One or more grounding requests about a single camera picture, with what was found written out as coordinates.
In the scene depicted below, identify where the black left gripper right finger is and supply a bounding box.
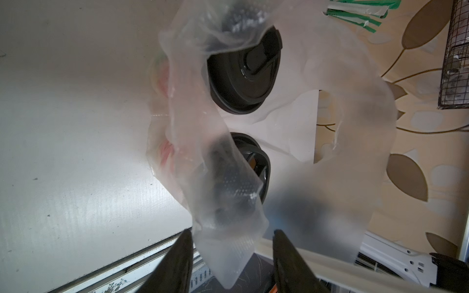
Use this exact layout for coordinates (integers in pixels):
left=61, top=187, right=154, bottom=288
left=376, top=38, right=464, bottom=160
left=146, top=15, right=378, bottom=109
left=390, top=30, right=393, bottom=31
left=272, top=230, right=330, bottom=293

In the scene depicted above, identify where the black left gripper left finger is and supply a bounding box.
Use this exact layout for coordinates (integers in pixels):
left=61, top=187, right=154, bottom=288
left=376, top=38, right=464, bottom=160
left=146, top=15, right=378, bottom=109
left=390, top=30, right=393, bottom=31
left=137, top=229, right=194, bottom=293

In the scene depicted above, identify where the red milk tea cup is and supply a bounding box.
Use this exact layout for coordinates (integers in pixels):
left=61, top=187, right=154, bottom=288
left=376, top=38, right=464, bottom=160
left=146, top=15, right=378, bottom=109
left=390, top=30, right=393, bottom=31
left=147, top=133, right=271, bottom=211
left=173, top=27, right=283, bottom=115

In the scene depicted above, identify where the clear plastic carrier bag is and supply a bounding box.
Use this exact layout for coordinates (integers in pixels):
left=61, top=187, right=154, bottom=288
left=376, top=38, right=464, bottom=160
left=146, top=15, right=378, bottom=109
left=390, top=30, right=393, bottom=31
left=147, top=1, right=396, bottom=289

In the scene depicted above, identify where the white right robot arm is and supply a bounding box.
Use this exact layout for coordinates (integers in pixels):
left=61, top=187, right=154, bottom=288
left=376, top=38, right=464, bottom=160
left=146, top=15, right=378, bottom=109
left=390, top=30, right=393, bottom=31
left=355, top=232, right=469, bottom=293

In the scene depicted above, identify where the bundle of wrapped straws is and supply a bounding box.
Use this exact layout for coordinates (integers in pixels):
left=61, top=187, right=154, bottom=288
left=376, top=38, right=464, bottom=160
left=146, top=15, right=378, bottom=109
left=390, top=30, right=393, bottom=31
left=324, top=0, right=401, bottom=33

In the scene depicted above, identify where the black wire basket right wall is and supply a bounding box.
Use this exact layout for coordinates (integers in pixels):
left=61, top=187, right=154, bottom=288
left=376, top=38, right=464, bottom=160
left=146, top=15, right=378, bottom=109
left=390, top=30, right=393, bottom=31
left=438, top=1, right=469, bottom=109

